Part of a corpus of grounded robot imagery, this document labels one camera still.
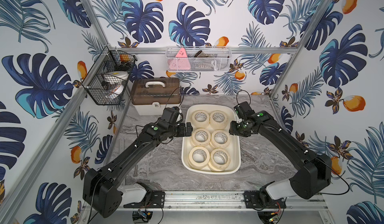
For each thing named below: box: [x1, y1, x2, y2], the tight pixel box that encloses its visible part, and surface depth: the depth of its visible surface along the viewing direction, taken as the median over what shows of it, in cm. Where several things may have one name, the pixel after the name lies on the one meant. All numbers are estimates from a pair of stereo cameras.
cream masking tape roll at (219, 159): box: [208, 148, 231, 172], surface depth 84 cm
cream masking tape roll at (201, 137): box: [192, 128, 211, 147], surface depth 92 cm
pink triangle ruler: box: [168, 47, 191, 71], surface depth 92 cm
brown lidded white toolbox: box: [131, 77, 182, 116], surface depth 98 cm
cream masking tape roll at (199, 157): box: [188, 146, 210, 169], surface depth 85 cm
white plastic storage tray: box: [181, 104, 242, 175], surface depth 89 cm
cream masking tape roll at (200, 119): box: [192, 110, 210, 128], surface depth 101 cm
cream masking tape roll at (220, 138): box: [211, 129, 230, 149], surface depth 92 cm
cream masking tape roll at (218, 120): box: [209, 110, 228, 130], surface depth 102 cm
